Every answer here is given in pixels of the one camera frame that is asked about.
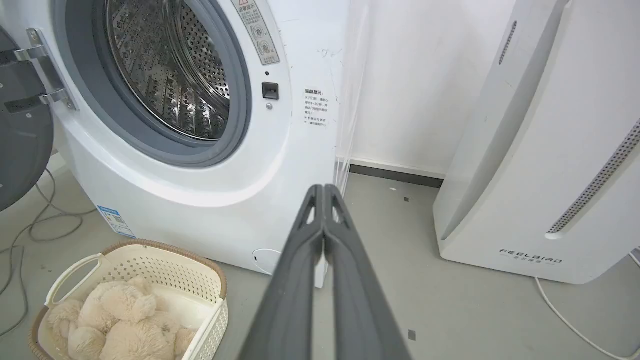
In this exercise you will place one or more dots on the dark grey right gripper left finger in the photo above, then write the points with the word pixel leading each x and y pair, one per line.
pixel 292 300

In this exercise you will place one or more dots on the white Feelbird air purifier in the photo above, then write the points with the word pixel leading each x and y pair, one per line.
pixel 545 150

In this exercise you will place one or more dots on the white front-load washing machine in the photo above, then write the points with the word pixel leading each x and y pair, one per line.
pixel 210 150

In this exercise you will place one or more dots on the cream plastic laundry basket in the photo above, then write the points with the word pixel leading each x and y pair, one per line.
pixel 200 295

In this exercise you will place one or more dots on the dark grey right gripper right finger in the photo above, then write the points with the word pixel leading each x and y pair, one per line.
pixel 357 300

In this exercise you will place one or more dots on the beige plush teddy bear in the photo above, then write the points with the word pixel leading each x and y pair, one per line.
pixel 120 320

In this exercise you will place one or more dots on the dark washing machine door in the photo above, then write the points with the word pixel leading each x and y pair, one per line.
pixel 22 125

